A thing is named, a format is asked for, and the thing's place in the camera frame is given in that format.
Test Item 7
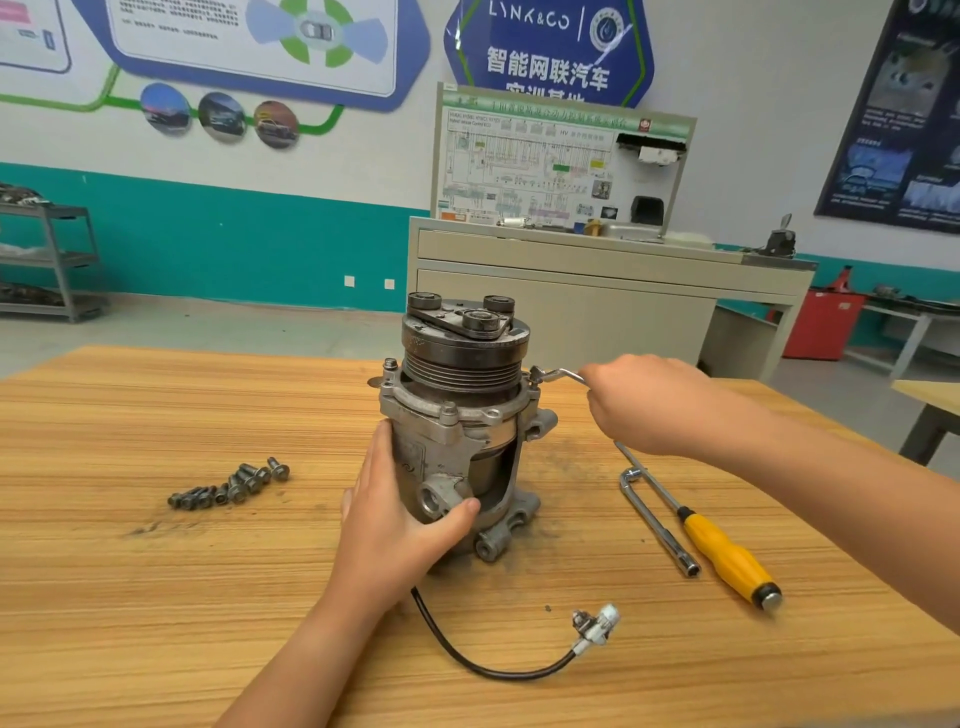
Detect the dark wall poster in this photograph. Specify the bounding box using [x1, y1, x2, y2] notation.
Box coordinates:
[813, 0, 960, 236]

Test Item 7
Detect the white metal table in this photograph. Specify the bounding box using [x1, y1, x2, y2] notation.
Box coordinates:
[846, 285, 960, 381]

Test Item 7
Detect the grey metal shelf rack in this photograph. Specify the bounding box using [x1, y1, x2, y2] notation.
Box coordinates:
[0, 182, 111, 325]

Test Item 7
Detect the pile of grey bolts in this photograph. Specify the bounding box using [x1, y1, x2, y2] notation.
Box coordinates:
[166, 456, 292, 513]

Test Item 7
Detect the beige training bench cabinet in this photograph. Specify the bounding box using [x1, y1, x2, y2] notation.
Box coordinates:
[405, 215, 819, 384]

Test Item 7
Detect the black gear shifter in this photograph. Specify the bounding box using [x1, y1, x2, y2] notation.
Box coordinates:
[760, 213, 798, 261]

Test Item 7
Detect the person's right forearm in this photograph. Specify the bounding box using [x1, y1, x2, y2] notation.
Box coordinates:
[708, 371, 960, 635]

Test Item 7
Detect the blue hexagonal wall sign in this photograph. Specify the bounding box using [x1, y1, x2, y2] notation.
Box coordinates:
[443, 0, 657, 111]

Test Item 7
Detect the silver bent hex wrench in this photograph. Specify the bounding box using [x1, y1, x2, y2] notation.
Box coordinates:
[528, 364, 591, 389]

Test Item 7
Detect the small wooden table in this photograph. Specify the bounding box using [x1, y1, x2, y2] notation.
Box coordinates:
[890, 378, 960, 468]

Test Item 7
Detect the red tool cabinet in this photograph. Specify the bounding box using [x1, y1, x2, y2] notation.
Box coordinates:
[768, 265, 869, 363]

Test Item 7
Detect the white circuit diagram display board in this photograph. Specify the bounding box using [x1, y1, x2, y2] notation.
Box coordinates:
[429, 81, 698, 243]

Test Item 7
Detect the yellow-handled screwdriver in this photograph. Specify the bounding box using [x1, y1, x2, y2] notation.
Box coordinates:
[613, 441, 784, 611]

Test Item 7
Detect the silver L-shaped socket wrench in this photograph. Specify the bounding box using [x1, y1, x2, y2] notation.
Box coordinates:
[618, 465, 702, 579]

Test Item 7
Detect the person's right hand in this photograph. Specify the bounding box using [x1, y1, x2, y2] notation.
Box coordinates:
[582, 354, 744, 464]

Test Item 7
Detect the blue-framed wall infographic panel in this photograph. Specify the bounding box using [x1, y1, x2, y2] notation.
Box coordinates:
[69, 0, 433, 114]

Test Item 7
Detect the round car picture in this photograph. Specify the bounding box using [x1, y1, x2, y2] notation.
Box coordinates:
[139, 81, 192, 138]
[197, 90, 249, 146]

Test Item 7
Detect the person's left forearm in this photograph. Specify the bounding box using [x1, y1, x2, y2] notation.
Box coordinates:
[216, 588, 421, 728]

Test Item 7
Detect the person's left hand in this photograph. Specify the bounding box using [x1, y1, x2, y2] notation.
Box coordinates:
[330, 420, 482, 603]

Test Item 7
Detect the grey metal car compressor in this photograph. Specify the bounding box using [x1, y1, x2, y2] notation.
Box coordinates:
[377, 291, 561, 564]

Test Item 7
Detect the black cable with white connector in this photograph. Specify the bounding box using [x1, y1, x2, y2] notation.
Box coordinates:
[409, 585, 623, 683]

